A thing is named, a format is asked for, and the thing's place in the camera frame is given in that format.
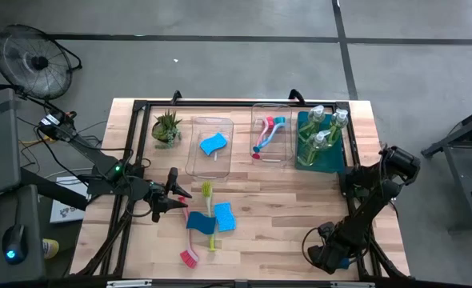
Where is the large clear plastic bin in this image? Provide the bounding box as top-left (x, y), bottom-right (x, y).
top-left (185, 116), bottom-right (235, 180)

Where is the yellow cup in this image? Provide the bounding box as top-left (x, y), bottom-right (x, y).
top-left (42, 238), bottom-right (60, 260)

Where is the white printed box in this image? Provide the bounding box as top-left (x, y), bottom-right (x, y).
top-left (50, 175), bottom-right (91, 224)

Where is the small clear plastic bin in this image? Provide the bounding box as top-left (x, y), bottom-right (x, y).
top-left (250, 102), bottom-right (294, 163)

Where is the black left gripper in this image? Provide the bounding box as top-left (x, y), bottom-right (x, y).
top-left (147, 166), bottom-right (194, 224)

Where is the silver metal bracket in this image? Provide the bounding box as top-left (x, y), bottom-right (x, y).
top-left (106, 279), bottom-right (153, 288)
top-left (330, 281), bottom-right (375, 288)

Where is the grey metal cart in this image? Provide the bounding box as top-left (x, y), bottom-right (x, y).
top-left (421, 102), bottom-right (472, 234)

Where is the small potted succulent plant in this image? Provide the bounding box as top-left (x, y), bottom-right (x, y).
top-left (151, 110), bottom-right (184, 150)

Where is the black metal table frame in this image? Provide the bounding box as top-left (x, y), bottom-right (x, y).
top-left (70, 88), bottom-right (411, 281)

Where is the black computer mouse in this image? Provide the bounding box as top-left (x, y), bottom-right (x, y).
top-left (2, 223), bottom-right (27, 265)

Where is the black floor fan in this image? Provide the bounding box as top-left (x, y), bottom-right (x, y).
top-left (0, 23), bottom-right (83, 117)

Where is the yellow-green dish brush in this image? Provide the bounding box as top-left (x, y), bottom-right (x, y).
top-left (202, 181), bottom-right (218, 252)

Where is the grey desk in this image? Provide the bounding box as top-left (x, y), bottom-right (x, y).
top-left (0, 184), bottom-right (46, 286)

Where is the blue dish brush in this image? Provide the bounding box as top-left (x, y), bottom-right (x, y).
top-left (253, 115), bottom-right (287, 154)

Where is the teal plastic bin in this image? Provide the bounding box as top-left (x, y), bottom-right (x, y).
top-left (294, 110), bottom-right (344, 175)

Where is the red and pink dish brush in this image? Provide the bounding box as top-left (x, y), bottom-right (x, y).
top-left (178, 195), bottom-right (200, 269)
top-left (251, 115), bottom-right (276, 160)

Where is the green dish soap pump bottle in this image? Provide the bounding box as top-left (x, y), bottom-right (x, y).
top-left (298, 104), bottom-right (326, 139)
top-left (326, 108), bottom-right (350, 147)
top-left (298, 129), bottom-right (330, 167)

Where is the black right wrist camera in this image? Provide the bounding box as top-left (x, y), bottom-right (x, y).
top-left (318, 222), bottom-right (336, 241)

